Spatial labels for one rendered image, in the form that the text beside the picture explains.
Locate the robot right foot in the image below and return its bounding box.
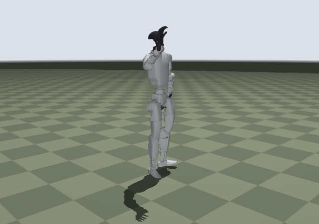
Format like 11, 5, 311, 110
148, 168, 162, 178

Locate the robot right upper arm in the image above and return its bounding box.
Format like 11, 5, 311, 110
143, 53, 153, 71

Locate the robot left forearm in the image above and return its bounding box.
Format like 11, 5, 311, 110
166, 79, 174, 96

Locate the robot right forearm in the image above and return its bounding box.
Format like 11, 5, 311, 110
143, 45, 164, 67

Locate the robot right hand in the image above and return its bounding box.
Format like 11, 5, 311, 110
157, 26, 168, 51

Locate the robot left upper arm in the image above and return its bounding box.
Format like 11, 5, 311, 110
167, 53, 175, 81

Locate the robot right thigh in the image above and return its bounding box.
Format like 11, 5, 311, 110
147, 99, 162, 142

